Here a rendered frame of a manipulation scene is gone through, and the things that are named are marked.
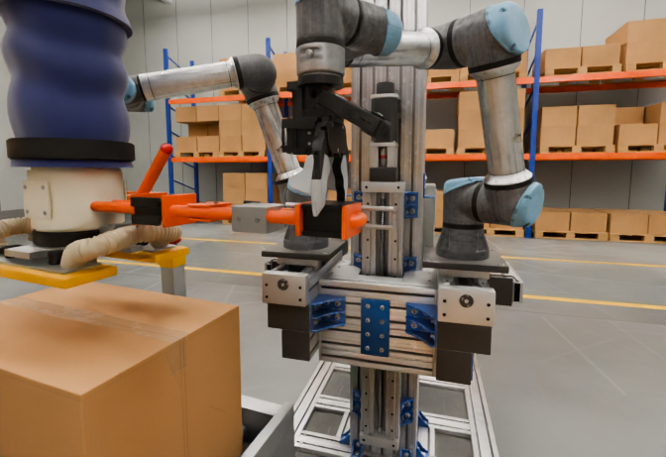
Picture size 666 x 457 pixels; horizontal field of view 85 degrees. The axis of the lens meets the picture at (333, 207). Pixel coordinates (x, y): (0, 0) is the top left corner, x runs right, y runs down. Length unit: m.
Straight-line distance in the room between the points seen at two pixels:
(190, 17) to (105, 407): 11.46
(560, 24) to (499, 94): 8.91
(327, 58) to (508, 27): 0.48
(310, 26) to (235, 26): 10.51
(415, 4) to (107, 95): 0.96
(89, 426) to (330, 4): 0.74
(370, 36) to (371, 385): 1.13
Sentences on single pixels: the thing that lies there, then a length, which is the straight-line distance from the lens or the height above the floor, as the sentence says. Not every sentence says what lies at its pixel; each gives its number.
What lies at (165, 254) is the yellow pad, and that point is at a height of 1.10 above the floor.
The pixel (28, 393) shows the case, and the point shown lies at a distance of 0.85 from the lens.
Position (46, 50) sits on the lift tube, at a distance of 0.91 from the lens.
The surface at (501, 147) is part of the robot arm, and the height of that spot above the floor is 1.35.
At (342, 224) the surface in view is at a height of 1.21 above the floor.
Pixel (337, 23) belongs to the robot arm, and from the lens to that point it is 0.59.
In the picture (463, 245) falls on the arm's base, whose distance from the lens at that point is 1.09.
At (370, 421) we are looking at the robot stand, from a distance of 1.49.
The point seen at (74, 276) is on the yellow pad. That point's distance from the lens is 0.79.
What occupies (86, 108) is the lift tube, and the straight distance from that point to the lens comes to 0.88.
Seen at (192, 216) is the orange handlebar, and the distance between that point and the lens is 0.70.
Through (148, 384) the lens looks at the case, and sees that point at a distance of 0.82.
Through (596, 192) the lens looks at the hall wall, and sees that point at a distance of 9.64.
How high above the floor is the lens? 1.29
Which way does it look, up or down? 6 degrees down
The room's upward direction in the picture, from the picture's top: straight up
